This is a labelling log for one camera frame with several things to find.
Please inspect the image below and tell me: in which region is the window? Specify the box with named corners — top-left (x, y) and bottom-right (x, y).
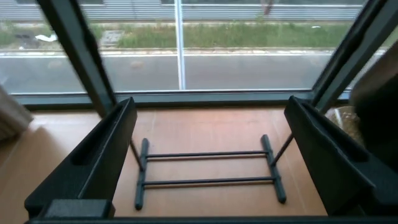
top-left (0, 0), bottom-right (398, 110)

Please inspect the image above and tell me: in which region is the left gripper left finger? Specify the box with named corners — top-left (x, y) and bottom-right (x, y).
top-left (24, 96), bottom-right (138, 218)

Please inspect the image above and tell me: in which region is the white laundry basket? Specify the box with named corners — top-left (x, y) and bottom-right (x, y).
top-left (325, 106), bottom-right (364, 146)

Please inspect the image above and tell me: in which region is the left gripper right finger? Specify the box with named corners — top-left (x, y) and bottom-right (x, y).
top-left (284, 95), bottom-right (398, 217)

